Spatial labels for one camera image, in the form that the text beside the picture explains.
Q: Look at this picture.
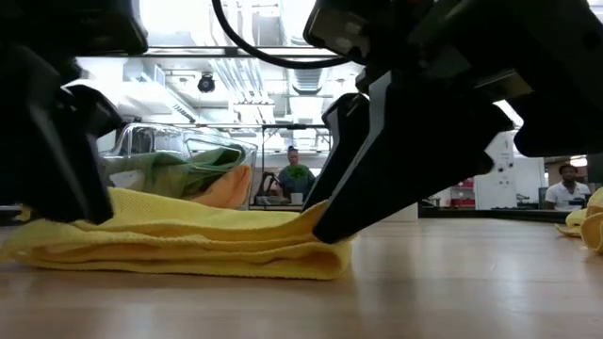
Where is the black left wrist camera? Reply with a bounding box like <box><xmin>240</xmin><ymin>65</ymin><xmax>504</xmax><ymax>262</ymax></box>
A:
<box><xmin>0</xmin><ymin>0</ymin><xmax>150</xmax><ymax>57</ymax></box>

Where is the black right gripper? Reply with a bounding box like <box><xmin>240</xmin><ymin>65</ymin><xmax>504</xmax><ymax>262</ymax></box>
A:
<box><xmin>312</xmin><ymin>0</ymin><xmax>603</xmax><ymax>246</ymax></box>

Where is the silver ceiling duct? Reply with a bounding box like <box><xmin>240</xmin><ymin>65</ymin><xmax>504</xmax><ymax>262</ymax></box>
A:
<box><xmin>285</xmin><ymin>65</ymin><xmax>332</xmax><ymax>97</ymax></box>

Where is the yellow microfiber towel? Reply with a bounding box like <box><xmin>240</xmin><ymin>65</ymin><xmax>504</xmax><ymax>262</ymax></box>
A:
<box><xmin>554</xmin><ymin>186</ymin><xmax>603</xmax><ymax>256</ymax></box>
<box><xmin>0</xmin><ymin>186</ymin><xmax>355</xmax><ymax>282</ymax></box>

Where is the black spotlight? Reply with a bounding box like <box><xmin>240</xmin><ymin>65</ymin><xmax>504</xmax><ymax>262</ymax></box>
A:
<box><xmin>196</xmin><ymin>72</ymin><xmax>218</xmax><ymax>94</ymax></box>

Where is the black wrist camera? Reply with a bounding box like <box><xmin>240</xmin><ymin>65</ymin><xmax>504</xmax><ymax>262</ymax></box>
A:
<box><xmin>0</xmin><ymin>0</ymin><xmax>150</xmax><ymax>57</ymax></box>
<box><xmin>302</xmin><ymin>0</ymin><xmax>392</xmax><ymax>66</ymax></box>

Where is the person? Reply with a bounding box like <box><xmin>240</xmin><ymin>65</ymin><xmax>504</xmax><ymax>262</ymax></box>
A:
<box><xmin>543</xmin><ymin>162</ymin><xmax>593</xmax><ymax>212</ymax></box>
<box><xmin>276</xmin><ymin>145</ymin><xmax>318</xmax><ymax>204</ymax></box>

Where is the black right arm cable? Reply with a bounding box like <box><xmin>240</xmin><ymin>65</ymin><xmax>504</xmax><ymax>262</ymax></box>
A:
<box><xmin>210</xmin><ymin>0</ymin><xmax>353</xmax><ymax>71</ymax></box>

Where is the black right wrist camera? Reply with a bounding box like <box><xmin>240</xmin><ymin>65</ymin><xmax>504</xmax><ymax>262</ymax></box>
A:
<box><xmin>302</xmin><ymin>0</ymin><xmax>392</xmax><ymax>66</ymax></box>

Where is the orange microfiber towel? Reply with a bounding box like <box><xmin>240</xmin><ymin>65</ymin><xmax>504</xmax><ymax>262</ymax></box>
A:
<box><xmin>189</xmin><ymin>164</ymin><xmax>254</xmax><ymax>211</ymax></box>

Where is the clear plastic tray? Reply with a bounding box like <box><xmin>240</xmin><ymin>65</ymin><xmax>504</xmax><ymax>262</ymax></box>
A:
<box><xmin>97</xmin><ymin>121</ymin><xmax>260</xmax><ymax>212</ymax></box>

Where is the red shelf unit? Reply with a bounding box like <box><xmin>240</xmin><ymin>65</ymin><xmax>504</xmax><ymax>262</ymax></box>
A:
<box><xmin>448</xmin><ymin>177</ymin><xmax>477</xmax><ymax>209</ymax></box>

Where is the black background stand frame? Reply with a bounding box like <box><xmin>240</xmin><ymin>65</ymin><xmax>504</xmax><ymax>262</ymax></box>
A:
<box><xmin>260</xmin><ymin>122</ymin><xmax>334</xmax><ymax>208</ymax></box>

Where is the white tall machine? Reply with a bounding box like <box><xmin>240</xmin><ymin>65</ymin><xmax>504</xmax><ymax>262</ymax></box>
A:
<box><xmin>472</xmin><ymin>130</ymin><xmax>547</xmax><ymax>212</ymax></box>

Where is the green microfiber towel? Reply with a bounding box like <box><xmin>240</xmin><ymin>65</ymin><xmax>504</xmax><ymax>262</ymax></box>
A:
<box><xmin>99</xmin><ymin>147</ymin><xmax>247</xmax><ymax>200</ymax></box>

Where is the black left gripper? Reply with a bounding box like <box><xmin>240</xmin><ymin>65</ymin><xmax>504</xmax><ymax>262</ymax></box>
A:
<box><xmin>0</xmin><ymin>45</ymin><xmax>127</xmax><ymax>226</ymax></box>

